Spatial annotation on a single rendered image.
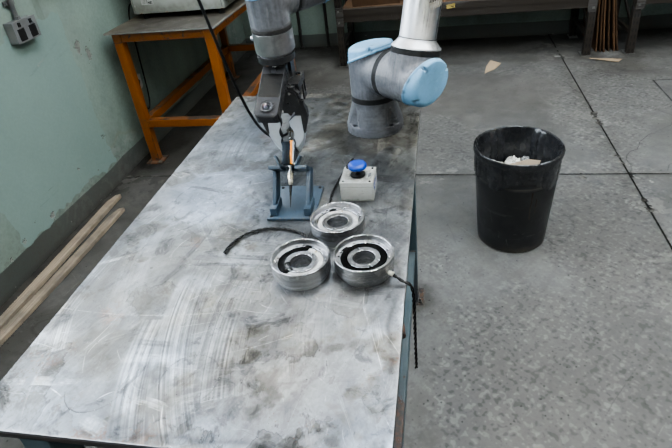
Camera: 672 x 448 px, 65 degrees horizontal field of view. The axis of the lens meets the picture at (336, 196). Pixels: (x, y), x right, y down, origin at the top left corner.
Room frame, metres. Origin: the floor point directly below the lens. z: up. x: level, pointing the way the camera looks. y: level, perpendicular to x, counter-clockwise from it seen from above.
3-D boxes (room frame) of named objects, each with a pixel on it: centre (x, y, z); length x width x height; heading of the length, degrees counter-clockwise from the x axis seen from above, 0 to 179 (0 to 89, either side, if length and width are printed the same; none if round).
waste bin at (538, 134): (1.78, -0.72, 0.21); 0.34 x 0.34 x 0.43
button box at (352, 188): (0.98, -0.05, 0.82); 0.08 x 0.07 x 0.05; 167
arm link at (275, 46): (0.99, 0.08, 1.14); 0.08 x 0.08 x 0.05
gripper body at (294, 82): (1.00, 0.08, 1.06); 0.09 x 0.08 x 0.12; 168
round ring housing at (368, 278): (0.72, -0.04, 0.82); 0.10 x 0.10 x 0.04
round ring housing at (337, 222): (0.84, 0.00, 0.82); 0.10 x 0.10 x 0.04
